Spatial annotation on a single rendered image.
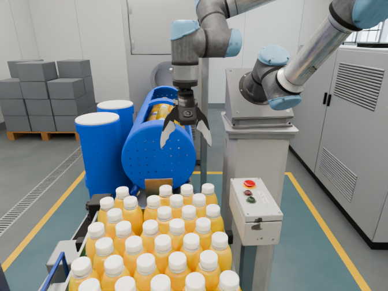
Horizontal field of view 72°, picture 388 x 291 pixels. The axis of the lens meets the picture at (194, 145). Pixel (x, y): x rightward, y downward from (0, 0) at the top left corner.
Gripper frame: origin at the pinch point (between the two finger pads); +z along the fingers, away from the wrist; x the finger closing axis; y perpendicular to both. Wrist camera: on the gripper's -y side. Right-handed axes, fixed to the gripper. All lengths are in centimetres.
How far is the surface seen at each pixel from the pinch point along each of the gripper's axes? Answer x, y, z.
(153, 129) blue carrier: 10.9, 18.1, -0.3
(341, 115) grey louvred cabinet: -150, 152, 35
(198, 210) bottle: -3.0, -8.5, 16.4
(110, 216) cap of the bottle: 21.1, -13.7, 13.2
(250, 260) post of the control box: -19.7, -11.0, 34.4
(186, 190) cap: 0.3, -2.0, 13.2
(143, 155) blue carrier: 15.3, 18.1, 9.9
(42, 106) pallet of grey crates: 206, 343, 67
